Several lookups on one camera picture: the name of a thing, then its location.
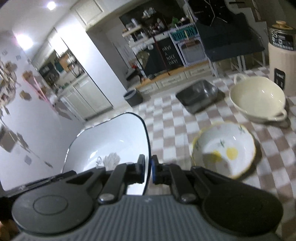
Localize large white blue-rimmed plate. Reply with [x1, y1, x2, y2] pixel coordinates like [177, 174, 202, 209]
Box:
[62, 112, 151, 195]

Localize yellow-rimmed lemon bowl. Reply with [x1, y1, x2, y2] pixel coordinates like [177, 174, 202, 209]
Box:
[192, 121, 256, 179]

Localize square steel tray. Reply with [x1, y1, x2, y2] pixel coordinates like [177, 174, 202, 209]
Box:
[176, 79, 219, 114]

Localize cream two-handled bowl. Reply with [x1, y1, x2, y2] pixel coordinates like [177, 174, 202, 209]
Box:
[229, 73, 287, 123]

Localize checkered tablecloth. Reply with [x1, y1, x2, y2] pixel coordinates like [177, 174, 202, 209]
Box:
[84, 66, 296, 232]

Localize dark grey trash bin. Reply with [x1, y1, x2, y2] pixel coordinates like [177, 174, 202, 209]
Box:
[123, 89, 144, 107]

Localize white kitchen cabinet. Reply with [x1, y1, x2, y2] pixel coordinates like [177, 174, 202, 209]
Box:
[59, 73, 113, 120]

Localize black have a nice day sign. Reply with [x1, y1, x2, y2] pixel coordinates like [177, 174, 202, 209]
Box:
[157, 37, 184, 71]

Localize white shelf rack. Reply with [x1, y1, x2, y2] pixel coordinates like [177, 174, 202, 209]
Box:
[122, 25, 149, 48]

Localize poizon cardboard box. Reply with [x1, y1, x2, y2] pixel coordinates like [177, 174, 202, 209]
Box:
[169, 24, 208, 67]

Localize dark blue cushioned bench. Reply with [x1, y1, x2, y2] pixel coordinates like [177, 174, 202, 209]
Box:
[195, 13, 266, 77]

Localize cream electric kettle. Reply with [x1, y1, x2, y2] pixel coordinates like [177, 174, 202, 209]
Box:
[268, 21, 296, 96]

